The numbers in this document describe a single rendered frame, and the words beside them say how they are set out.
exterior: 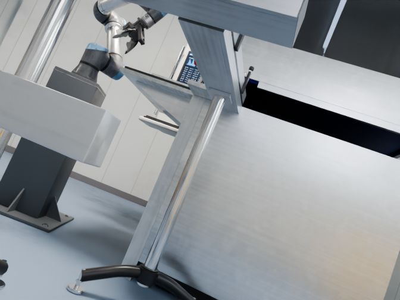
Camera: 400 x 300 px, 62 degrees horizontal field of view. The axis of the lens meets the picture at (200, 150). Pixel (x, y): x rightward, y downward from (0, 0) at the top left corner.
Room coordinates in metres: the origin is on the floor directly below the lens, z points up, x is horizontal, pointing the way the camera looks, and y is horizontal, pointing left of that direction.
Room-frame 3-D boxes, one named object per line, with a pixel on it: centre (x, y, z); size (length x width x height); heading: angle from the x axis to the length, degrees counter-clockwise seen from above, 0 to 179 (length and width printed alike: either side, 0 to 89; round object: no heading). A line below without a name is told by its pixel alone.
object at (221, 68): (1.11, 0.04, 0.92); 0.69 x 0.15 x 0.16; 167
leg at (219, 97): (1.26, 0.01, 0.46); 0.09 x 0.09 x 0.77; 77
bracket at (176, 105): (1.64, 0.27, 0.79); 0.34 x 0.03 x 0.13; 77
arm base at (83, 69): (1.88, 0.77, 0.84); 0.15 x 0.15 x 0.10
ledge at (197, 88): (1.40, 0.07, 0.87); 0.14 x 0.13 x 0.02; 77
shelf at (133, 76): (1.88, 0.20, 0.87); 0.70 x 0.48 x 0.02; 167
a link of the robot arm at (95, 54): (1.88, 0.77, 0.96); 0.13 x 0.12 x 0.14; 136
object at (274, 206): (2.38, -0.59, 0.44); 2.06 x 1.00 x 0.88; 167
